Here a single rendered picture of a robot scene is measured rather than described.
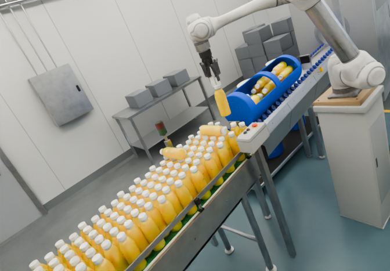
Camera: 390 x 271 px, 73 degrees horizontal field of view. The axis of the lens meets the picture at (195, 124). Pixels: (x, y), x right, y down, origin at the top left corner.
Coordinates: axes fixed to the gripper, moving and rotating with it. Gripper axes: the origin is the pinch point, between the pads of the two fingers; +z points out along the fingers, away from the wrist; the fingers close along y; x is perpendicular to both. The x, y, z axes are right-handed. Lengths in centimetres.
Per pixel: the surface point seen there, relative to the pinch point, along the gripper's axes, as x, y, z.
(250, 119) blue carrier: -23.0, 1.8, 39.9
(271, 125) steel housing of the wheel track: -42, -1, 56
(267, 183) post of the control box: 5, -18, 73
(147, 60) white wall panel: -186, 326, -4
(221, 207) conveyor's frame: 42, -11, 62
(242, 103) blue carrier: -23.4, 4.0, 26.7
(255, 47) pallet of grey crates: -364, 205, 57
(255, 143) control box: 8.7, -21.9, 38.3
